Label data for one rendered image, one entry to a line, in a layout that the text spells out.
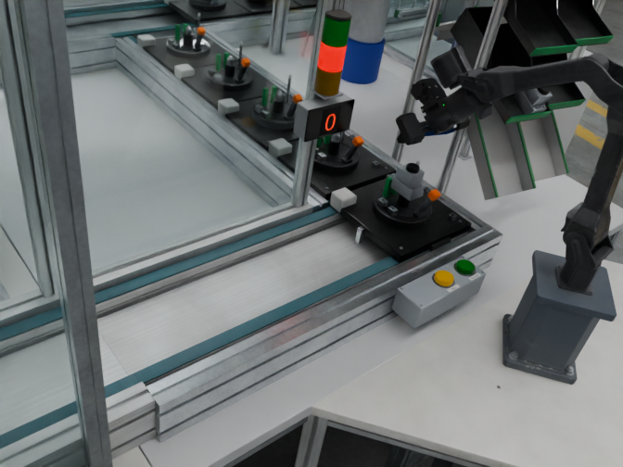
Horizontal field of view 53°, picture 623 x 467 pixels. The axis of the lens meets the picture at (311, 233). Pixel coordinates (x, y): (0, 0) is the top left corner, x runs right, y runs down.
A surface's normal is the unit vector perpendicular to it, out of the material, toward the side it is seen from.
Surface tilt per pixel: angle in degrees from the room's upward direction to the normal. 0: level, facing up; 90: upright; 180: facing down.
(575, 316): 90
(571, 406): 0
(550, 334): 90
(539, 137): 45
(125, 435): 90
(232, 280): 0
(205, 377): 0
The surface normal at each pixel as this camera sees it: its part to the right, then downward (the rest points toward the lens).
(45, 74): 0.62, 0.55
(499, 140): 0.43, -0.13
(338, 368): 0.14, -0.78
